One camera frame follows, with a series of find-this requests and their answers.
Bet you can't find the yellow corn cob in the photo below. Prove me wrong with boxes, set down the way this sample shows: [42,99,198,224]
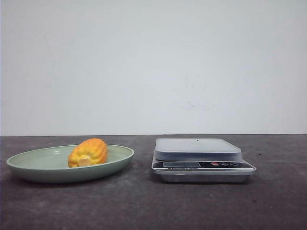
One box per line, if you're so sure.
[68,138,107,168]

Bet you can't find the silver digital kitchen scale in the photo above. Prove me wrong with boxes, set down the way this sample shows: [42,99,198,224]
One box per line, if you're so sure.
[152,138,257,183]

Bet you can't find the light green plate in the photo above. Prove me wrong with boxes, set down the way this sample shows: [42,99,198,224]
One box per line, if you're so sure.
[7,145,134,184]

